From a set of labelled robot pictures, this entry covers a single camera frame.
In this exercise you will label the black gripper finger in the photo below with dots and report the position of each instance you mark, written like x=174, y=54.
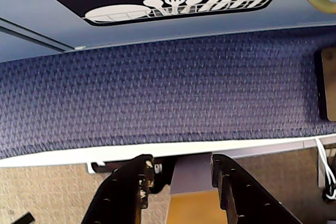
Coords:
x=244, y=197
x=123, y=192

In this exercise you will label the gray and yellow desk leg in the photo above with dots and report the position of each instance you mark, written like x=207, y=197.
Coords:
x=191, y=176

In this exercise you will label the small black bar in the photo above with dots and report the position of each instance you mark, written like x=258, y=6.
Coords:
x=26, y=218

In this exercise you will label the tan board with black edge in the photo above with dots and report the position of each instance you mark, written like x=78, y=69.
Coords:
x=331, y=85

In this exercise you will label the blue dishwasher door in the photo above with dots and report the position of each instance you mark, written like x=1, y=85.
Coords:
x=183, y=28

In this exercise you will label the blue freezer door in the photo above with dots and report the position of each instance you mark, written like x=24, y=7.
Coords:
x=18, y=47

